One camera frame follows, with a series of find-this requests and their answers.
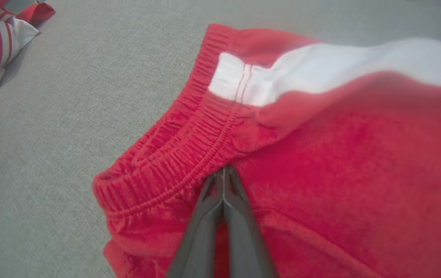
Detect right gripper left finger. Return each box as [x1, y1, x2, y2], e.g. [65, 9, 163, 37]
[165, 169, 225, 278]

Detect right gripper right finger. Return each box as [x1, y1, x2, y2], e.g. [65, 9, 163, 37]
[223, 165, 279, 278]

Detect red Bulls 23 shorts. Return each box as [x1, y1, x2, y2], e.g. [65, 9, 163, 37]
[92, 23, 441, 278]

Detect grey fabric sofa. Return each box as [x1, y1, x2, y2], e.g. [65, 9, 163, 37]
[0, 0, 441, 278]

